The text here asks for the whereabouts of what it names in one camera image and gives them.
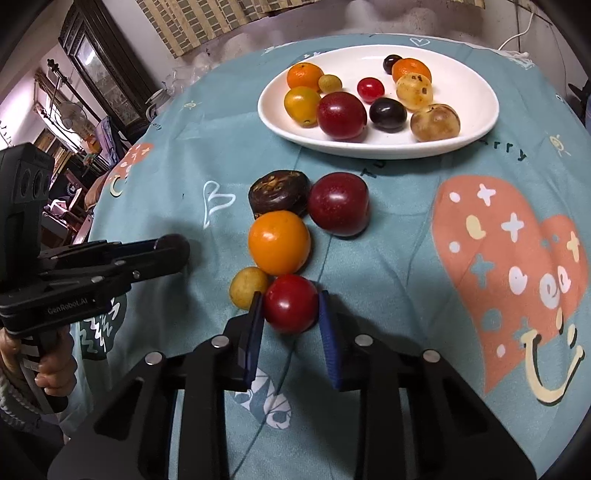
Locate white round plate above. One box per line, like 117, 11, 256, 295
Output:
257, 45, 500, 160

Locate clear plastic bags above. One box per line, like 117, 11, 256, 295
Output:
161, 51, 219, 99

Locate white standing fan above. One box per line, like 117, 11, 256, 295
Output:
59, 100, 89, 131

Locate small yellow round fruit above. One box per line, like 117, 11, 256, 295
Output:
229, 266, 271, 310

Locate dark brown wrinkled fruit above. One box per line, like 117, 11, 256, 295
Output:
248, 170, 311, 219

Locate white kettle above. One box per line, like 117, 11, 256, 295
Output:
146, 88, 172, 119

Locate orange mandarin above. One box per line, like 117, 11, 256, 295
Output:
392, 58, 432, 85
287, 62, 325, 90

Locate teal printed tablecloth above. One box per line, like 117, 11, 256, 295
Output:
76, 33, 591, 480

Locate orange-yellow oval fruit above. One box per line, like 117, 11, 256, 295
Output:
283, 86, 322, 128

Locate round orange tomato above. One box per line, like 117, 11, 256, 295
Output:
248, 210, 312, 276

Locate carved dark wooden frame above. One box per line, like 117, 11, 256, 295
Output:
58, 0, 160, 136

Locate yellow spotted round fruit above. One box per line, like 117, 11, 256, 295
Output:
396, 73, 435, 112

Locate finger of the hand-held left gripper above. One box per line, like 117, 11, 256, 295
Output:
41, 237, 163, 274
45, 262, 178, 291

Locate small red tomato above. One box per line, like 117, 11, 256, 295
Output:
357, 77, 385, 103
263, 274, 321, 335

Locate person's left hand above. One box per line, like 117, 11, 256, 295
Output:
0, 329, 78, 393

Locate white power cable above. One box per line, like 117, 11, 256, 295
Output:
498, 11, 536, 52

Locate checked beige curtain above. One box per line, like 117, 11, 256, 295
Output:
136, 0, 486, 57

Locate red plum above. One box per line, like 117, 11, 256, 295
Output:
308, 172, 370, 237
317, 91, 368, 141

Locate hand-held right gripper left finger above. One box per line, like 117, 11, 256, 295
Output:
48, 291, 267, 480

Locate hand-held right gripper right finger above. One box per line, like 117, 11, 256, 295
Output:
318, 290, 539, 480

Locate tan brown round fruit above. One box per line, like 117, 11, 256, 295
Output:
410, 104, 461, 142

